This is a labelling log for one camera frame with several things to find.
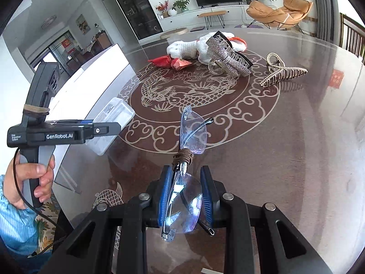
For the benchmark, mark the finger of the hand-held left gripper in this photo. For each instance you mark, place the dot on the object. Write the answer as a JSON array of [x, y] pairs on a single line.
[[85, 122], [105, 130]]

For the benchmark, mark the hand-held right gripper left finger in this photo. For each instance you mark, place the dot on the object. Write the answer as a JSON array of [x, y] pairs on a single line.
[[165, 194]]

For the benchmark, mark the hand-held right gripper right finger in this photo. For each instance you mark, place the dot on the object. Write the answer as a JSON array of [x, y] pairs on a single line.
[[206, 197]]

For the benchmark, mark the rimless eyeglasses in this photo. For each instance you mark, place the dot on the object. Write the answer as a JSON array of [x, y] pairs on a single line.
[[185, 202]]

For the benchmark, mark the red fabric piece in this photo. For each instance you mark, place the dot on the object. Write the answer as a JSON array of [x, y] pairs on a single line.
[[159, 61]]

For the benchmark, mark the red packet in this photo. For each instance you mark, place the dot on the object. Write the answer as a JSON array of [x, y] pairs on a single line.
[[180, 63]]

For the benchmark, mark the white glove orange cuff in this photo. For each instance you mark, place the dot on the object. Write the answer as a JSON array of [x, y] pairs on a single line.
[[204, 52]]

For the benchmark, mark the rhinestone hair claw clip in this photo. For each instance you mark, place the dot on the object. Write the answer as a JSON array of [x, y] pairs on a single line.
[[225, 54]]

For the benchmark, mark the pearl hair claw clip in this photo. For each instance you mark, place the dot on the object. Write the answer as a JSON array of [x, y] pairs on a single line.
[[282, 74]]

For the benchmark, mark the person's left forearm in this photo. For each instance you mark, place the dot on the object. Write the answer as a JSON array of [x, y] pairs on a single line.
[[14, 228]]

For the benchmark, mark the person's left hand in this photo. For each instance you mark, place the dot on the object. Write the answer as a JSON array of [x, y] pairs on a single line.
[[25, 169]]

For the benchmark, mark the clear plastic box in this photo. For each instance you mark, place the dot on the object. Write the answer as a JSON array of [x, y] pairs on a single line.
[[117, 114]]

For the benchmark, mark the red paper window decoration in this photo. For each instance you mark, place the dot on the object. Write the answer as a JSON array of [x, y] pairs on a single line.
[[67, 44]]

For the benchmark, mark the round ceiling lamp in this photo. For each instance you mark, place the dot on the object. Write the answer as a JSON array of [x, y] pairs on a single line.
[[49, 22]]

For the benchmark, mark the brown dining chair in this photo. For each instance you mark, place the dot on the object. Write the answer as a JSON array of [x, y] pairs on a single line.
[[102, 41]]

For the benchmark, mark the floral cloth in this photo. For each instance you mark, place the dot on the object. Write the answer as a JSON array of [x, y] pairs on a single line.
[[42, 228]]

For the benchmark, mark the round floor cushion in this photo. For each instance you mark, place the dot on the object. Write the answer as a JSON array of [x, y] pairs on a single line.
[[174, 32]]

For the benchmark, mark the dark glass display cabinet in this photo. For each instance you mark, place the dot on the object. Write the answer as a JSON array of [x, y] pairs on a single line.
[[134, 8]]

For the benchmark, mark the white round vase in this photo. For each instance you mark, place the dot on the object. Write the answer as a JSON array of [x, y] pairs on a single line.
[[172, 12]]

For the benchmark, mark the red flower arrangement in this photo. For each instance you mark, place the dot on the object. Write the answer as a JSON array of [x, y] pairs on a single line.
[[162, 6]]

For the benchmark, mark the dark floor scale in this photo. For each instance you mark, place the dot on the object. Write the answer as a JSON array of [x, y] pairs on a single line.
[[196, 28]]

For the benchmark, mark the white TV cabinet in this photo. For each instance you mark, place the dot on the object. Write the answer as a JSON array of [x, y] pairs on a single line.
[[182, 17]]

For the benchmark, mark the green potted plant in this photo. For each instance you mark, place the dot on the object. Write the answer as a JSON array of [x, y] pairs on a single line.
[[181, 2]]

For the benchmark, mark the wooden bench hairpin legs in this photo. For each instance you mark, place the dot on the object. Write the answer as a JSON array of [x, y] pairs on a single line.
[[212, 13]]

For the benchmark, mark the orange lounge chair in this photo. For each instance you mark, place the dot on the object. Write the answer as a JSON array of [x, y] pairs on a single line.
[[265, 12]]

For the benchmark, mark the dark wooden chair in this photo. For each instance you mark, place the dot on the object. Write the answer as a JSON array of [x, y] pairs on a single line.
[[349, 37]]

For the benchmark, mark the grey curtain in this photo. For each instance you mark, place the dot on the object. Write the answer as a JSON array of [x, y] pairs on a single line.
[[322, 5]]

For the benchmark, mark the framed wall painting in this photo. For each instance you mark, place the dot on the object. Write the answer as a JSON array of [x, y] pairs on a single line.
[[83, 24]]

